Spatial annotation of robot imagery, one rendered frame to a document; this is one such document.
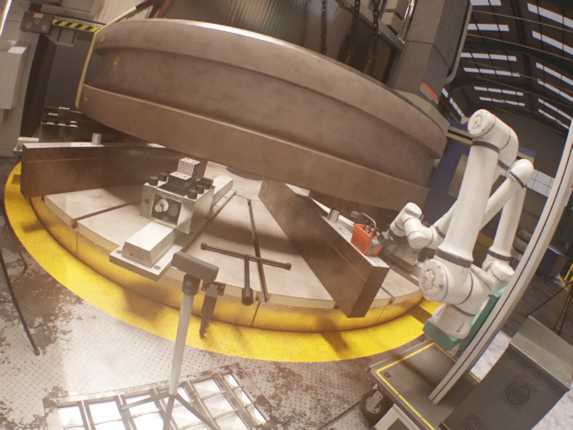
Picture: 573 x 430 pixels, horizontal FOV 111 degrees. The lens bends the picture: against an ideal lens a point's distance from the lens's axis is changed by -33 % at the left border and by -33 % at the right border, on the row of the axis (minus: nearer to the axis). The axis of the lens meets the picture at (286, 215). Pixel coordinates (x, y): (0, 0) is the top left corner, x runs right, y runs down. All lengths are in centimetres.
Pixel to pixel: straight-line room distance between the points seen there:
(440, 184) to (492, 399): 611
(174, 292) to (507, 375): 177
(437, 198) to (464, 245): 597
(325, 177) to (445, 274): 127
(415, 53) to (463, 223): 572
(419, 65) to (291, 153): 484
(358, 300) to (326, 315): 36
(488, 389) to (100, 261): 223
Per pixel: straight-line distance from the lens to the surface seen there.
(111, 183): 279
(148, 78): 248
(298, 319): 199
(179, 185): 184
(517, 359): 129
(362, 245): 178
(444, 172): 709
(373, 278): 174
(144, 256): 160
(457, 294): 115
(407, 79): 643
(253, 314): 189
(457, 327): 130
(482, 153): 116
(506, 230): 185
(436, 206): 707
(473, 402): 141
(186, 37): 219
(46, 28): 429
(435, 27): 676
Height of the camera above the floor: 125
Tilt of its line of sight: 17 degrees down
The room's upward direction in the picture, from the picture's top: 19 degrees clockwise
